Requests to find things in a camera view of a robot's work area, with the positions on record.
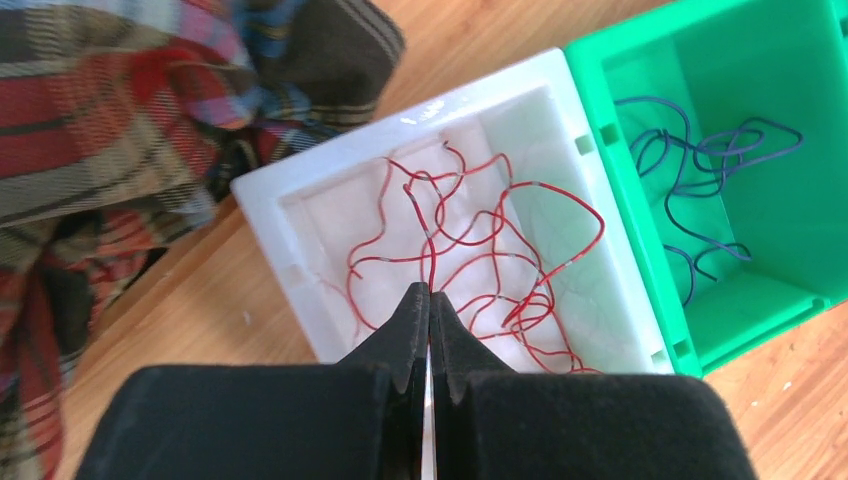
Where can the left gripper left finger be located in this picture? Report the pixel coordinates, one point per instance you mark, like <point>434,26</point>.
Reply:
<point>359,418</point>

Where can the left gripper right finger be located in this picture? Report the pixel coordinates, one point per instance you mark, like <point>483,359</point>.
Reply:
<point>492,422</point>

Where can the white plastic bin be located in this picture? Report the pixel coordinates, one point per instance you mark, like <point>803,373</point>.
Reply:
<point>493,194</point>

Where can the green plastic bin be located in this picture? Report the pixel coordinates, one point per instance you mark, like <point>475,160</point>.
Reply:
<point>722,126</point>

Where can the plaid shirt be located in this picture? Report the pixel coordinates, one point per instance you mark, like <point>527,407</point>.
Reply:
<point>123,124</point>

